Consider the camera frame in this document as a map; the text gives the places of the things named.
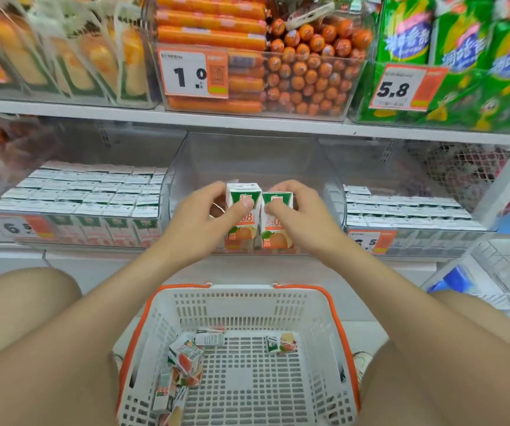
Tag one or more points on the person's right hand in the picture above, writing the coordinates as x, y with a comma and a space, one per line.
310, 221

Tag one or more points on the person's left hand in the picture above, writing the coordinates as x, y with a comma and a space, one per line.
192, 226

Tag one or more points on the person's right thumb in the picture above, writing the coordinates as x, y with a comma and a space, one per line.
281, 215

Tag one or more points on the person's left thumb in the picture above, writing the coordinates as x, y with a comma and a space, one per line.
238, 212

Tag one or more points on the orange juice carton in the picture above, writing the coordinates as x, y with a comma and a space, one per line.
242, 190
277, 237

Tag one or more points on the person's left forearm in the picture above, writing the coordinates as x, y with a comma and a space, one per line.
104, 306

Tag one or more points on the person's right forearm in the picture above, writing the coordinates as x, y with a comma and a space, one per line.
414, 332

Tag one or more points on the empty clear plastic bin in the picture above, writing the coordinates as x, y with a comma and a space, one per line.
255, 159

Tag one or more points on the white shelf board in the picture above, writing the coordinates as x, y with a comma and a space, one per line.
104, 251
237, 121

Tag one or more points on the small orange white price tag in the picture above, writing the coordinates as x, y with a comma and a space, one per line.
19, 227
372, 241

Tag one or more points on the white orange shopping basket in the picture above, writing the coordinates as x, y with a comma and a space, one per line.
246, 314

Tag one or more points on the clear plastic carton bin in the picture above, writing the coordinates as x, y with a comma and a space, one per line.
370, 164
117, 141

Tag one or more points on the loose juice carton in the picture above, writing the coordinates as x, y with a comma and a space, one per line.
210, 337
280, 343
186, 355
176, 408
165, 390

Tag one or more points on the rows of juice cartons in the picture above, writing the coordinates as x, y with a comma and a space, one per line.
414, 212
86, 195

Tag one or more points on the white lower shelf board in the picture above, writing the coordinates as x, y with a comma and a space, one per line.
104, 251

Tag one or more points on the large orange white price tag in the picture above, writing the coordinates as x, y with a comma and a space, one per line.
188, 73
403, 88

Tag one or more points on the pile of short orange sausages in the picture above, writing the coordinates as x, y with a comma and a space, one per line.
317, 66

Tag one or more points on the clear plastic sausage bin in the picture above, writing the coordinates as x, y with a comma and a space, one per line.
361, 84

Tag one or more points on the white shoe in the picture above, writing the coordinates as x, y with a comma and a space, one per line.
362, 363

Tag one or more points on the blue plastic object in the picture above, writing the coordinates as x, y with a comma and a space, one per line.
452, 279

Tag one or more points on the netted red snack bags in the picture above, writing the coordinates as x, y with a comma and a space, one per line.
463, 168

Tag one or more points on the stack of long orange sausages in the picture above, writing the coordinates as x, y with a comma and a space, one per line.
212, 22

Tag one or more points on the person's right leg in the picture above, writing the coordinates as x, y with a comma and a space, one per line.
494, 314

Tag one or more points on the person's leg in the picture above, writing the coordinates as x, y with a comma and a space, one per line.
15, 301
494, 314

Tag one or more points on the row of clear cake packets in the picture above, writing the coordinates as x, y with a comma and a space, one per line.
68, 48

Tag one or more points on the person's left leg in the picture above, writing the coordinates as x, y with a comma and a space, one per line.
15, 301

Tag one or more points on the pile of orange snack bags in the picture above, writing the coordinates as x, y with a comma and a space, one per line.
1, 155

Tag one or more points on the row of green snack packets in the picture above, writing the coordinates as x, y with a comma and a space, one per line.
463, 35

